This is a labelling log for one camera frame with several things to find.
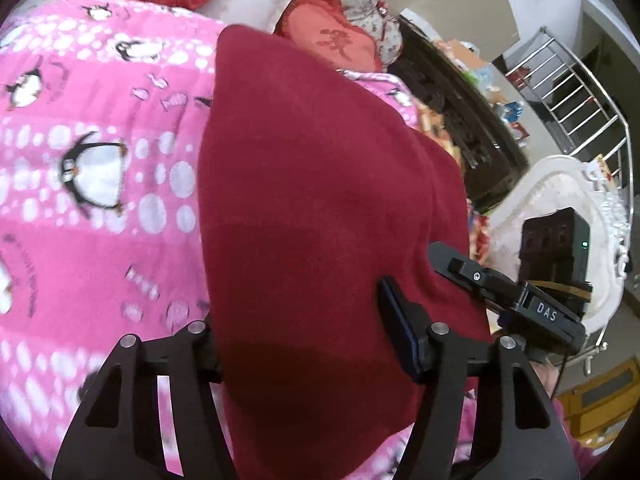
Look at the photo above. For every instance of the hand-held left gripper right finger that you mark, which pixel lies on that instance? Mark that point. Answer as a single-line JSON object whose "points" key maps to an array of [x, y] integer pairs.
{"points": [[395, 325]]}

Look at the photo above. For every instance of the yellow box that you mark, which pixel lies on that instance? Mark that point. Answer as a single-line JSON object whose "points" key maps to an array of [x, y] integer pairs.
{"points": [[600, 410]]}

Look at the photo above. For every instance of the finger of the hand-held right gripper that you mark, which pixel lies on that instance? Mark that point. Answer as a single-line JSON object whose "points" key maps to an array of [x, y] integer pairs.
{"points": [[470, 275]]}

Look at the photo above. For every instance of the clutter of small packets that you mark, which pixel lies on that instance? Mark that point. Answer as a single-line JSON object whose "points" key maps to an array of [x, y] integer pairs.
{"points": [[480, 67]]}

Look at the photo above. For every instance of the dark wooden headboard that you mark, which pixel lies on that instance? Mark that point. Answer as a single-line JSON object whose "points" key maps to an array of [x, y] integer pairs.
{"points": [[450, 90]]}

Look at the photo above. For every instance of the dark red garment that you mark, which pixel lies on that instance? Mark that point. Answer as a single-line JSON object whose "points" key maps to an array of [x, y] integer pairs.
{"points": [[310, 185]]}

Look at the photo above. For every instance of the pink penguin blanket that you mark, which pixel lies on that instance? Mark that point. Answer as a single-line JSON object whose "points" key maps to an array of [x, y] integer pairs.
{"points": [[75, 260]]}

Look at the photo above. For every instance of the metal rack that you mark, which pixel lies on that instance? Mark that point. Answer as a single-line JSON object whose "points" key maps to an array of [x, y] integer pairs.
{"points": [[624, 135]]}

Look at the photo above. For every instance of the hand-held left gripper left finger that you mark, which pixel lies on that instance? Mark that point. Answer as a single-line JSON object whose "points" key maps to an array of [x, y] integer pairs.
{"points": [[202, 355]]}

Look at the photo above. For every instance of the cartoon printed blanket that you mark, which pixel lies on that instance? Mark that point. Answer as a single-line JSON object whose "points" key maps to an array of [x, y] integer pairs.
{"points": [[435, 122]]}

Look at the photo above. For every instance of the white carved furniture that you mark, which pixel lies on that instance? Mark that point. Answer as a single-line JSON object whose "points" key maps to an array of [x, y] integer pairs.
{"points": [[550, 185]]}

